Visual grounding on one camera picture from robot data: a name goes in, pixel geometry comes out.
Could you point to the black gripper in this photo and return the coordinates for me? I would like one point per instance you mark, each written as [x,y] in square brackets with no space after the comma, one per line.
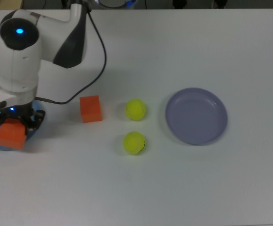
[17,114]

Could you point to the orange foam cube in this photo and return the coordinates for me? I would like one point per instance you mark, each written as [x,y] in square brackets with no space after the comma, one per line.
[10,137]
[90,109]

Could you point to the yellow tennis ball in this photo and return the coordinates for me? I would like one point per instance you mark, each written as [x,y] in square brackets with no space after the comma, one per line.
[134,142]
[135,109]

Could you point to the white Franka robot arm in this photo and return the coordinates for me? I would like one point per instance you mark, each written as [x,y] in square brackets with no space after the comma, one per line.
[16,63]

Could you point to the robot base with blue lights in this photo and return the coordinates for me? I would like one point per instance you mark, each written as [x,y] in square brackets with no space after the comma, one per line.
[113,2]

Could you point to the purple plastic plate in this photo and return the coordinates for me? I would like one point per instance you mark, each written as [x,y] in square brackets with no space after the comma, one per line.
[196,116]

